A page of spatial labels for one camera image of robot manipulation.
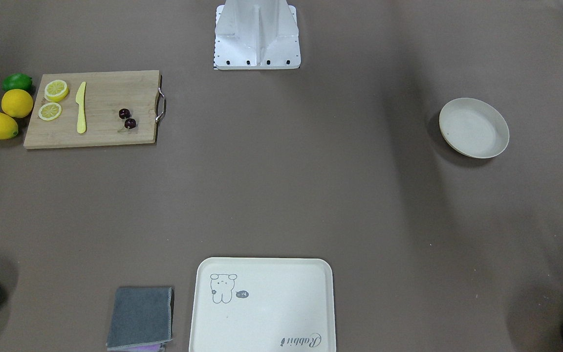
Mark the cream rabbit tray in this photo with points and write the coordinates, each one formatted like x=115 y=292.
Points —
x=263 y=305

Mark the dark red cherry lower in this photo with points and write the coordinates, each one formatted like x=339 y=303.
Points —
x=130 y=123

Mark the dark red cherry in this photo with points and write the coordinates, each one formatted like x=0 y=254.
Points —
x=124 y=113
x=130 y=123

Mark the dark red cherry upper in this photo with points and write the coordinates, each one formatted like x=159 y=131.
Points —
x=124 y=113

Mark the wooden cutting board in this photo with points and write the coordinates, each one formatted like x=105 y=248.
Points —
x=106 y=93

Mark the beige round plate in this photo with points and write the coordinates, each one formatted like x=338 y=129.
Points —
x=474 y=128

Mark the grey folded cloth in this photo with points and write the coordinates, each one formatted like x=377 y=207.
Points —
x=141 y=319

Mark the yellow plastic knife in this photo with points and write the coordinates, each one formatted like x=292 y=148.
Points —
x=81 y=126

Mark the lower lemon slice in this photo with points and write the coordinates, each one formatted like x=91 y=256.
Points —
x=50 y=111

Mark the lemon slice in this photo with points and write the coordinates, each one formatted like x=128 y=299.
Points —
x=56 y=90
x=50 y=111

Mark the upper lemon slice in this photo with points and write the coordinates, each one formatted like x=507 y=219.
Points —
x=56 y=90

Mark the round yellow lemon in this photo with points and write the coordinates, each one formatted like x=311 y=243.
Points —
x=17 y=103

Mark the green lime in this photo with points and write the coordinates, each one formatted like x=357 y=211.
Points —
x=17 y=81

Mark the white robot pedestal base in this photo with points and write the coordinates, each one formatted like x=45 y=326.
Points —
x=256 y=34

